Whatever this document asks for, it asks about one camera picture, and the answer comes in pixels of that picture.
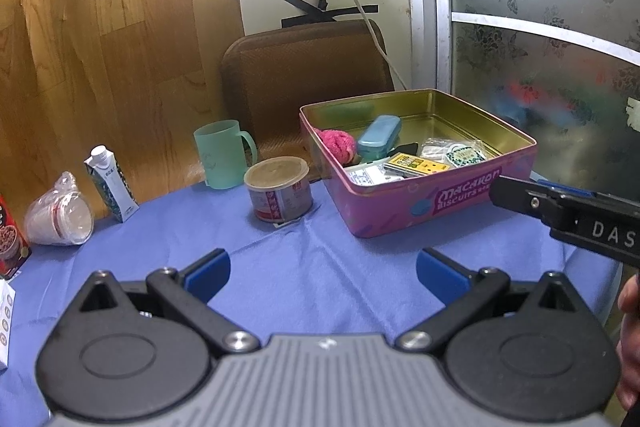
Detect pink fluffy object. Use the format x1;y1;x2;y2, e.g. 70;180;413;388
316;129;357;166

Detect white bagged cloth package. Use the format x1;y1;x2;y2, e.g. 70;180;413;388
420;138;461;162

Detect small black object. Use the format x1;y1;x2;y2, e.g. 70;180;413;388
395;142;419;156

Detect pink biscuit tin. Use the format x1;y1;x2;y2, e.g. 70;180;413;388
299;89;537;237

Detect bagged plastic cups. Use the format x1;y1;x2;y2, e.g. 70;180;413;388
24;171;94;246

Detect brown chair back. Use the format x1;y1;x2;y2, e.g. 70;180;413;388
220;20;394;181

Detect round paper-lidded can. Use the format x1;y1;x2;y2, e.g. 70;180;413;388
244;156;312;223

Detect white box at edge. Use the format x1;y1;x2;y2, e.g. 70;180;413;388
0;280;15;371

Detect frosted glass door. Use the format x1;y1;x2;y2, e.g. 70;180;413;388
425;0;639;195

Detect white blue tissue packs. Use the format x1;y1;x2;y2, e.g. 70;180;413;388
345;158;404;186

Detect green patterned tissue pack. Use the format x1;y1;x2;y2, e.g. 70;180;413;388
444;143;486;168

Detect right hand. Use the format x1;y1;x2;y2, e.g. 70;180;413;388
616;275;640;411

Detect red snack box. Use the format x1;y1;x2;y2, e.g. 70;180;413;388
0;198;32;281

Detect white power cable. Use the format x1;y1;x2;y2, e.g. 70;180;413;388
324;0;410;92

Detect white teal drink carton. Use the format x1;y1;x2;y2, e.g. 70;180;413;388
85;145;139;223

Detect black tape cross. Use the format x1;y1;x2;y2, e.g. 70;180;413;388
281;0;359;28

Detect mint green plastic mug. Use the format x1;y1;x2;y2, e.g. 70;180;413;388
193;119;258;190

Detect yellow card pack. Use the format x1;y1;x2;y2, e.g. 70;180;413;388
384;153;450;176

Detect blue plastic case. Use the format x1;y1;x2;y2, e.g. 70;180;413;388
357;115;401;161

